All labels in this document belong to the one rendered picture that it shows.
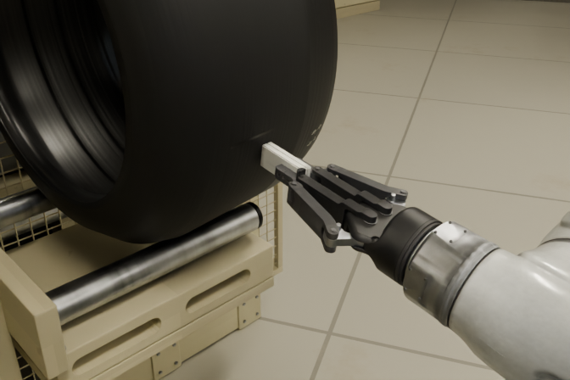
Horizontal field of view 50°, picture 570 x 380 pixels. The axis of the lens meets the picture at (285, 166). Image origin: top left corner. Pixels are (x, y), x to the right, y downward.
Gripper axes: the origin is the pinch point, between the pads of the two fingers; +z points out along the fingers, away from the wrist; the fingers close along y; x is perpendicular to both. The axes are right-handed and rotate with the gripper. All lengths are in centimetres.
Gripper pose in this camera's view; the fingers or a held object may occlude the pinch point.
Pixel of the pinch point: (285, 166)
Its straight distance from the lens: 72.4
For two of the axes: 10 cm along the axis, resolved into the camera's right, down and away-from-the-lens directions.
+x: -1.0, 8.4, 5.3
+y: -7.2, 3.0, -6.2
